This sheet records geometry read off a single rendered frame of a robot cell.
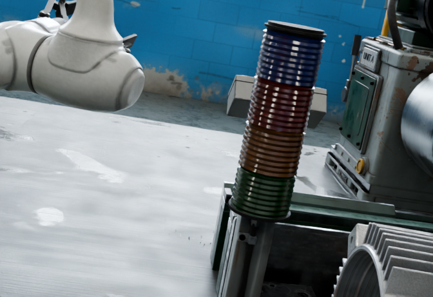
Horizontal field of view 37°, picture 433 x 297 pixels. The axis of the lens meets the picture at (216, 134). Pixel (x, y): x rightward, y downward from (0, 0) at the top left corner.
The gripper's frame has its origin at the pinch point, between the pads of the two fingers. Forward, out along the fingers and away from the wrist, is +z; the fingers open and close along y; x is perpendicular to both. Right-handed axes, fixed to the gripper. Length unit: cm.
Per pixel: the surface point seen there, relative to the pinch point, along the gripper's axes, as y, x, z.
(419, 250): 59, 37, -82
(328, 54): 14, -127, 523
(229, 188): 43, 3, -31
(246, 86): 34.6, 12.0, -14.0
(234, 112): 35.2, 6.2, -13.4
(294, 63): 44, 36, -63
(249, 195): 48, 24, -66
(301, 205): 54, 5, -26
